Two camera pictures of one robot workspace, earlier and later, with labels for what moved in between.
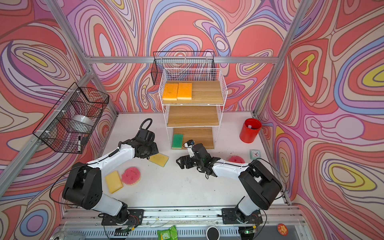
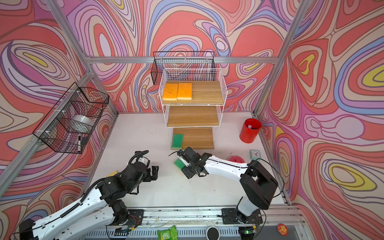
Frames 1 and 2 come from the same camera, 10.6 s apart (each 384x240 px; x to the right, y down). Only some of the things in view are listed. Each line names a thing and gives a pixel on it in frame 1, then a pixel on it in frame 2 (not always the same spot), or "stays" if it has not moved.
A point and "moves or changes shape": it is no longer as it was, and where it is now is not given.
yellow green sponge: (159, 159) moves or changes shape
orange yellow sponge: (170, 91) stays
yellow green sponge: (177, 141) stays
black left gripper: (155, 149) → (149, 177)
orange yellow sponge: (184, 91) stays
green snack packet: (170, 234) stays
